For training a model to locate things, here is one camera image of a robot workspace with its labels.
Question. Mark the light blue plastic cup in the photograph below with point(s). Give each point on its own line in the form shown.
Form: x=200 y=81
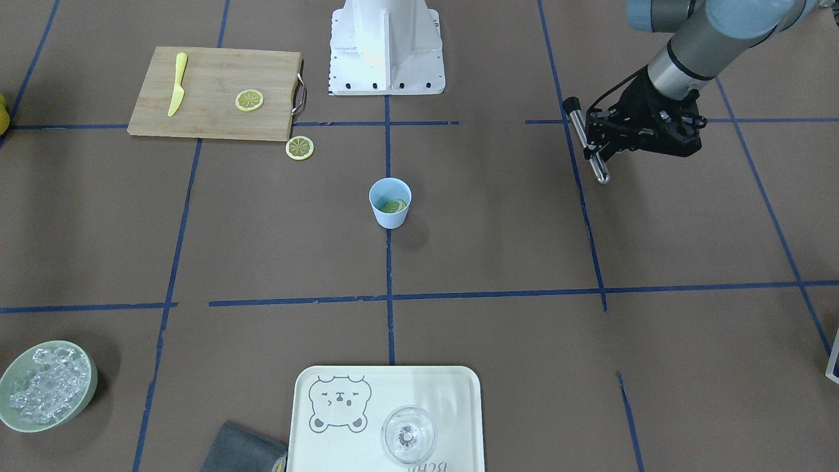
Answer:
x=384 y=190

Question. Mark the cream serving tray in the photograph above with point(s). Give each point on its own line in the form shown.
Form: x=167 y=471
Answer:
x=386 y=418

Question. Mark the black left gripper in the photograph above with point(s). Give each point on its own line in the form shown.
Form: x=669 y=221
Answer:
x=643 y=103

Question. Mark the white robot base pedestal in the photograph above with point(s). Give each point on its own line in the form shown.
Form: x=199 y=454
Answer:
x=386 y=48

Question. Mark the yellow plastic knife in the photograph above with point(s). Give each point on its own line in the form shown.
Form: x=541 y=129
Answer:
x=178 y=92

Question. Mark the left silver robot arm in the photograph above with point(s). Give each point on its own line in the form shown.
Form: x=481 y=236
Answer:
x=707 y=36

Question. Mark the grey folded cloth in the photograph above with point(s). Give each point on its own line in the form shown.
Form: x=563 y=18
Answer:
x=238 y=449

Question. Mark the green bowl with ice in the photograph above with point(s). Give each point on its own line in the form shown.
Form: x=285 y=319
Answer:
x=47 y=386

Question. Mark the clear wine glass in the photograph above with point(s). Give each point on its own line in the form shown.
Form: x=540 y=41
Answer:
x=409 y=435

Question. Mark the steel muddler with black cap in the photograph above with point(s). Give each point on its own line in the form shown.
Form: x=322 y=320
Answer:
x=573 y=110

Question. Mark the bamboo cutting board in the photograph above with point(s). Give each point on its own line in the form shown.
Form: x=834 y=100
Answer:
x=213 y=77

